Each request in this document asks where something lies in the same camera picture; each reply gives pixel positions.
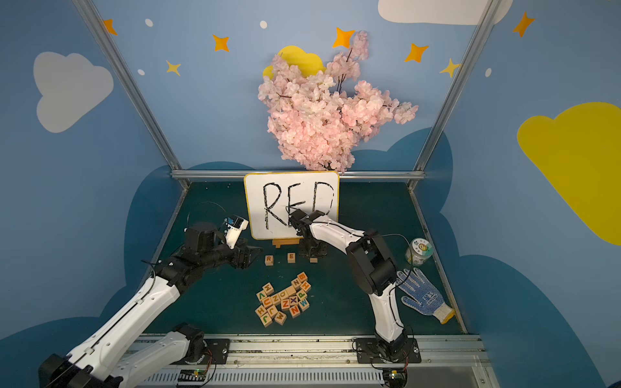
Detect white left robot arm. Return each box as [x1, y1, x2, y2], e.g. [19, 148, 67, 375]
[38, 217, 262, 387]

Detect whiteboard with word RED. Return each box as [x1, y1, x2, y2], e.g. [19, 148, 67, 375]
[244, 171, 340, 240]

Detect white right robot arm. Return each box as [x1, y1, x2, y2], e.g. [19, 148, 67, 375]
[289, 210, 408, 362]

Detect blue dotted work glove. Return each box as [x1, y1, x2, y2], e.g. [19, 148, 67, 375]
[396, 268, 455, 324]

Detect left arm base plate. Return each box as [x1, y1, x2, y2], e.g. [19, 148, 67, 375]
[186, 338, 231, 365]

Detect wooden block pile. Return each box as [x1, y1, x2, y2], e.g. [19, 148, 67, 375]
[254, 272, 311, 328]

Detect pink cherry blossom tree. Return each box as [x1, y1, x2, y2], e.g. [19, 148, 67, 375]
[258, 31, 418, 172]

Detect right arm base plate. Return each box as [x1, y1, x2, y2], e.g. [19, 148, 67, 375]
[353, 337, 422, 365]

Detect wooden whiteboard easel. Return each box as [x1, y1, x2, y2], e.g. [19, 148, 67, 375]
[272, 237, 301, 249]

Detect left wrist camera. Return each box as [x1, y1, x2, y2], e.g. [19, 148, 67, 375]
[224, 216, 249, 249]

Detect aluminium front rail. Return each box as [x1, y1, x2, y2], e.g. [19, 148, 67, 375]
[140, 334, 500, 387]

